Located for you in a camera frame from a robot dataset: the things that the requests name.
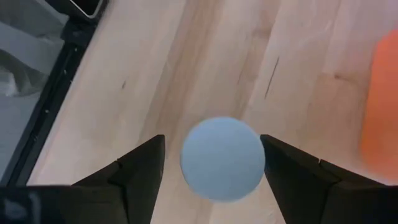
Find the white pill bottle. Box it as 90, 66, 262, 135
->
180, 116, 266, 202

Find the black aluminium rig frame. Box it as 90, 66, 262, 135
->
0, 0, 110, 187

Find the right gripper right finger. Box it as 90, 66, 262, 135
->
260, 134, 388, 224

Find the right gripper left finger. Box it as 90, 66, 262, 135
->
67, 134, 166, 224

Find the orange translucent plastic basket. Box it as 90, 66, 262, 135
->
360, 29, 398, 184

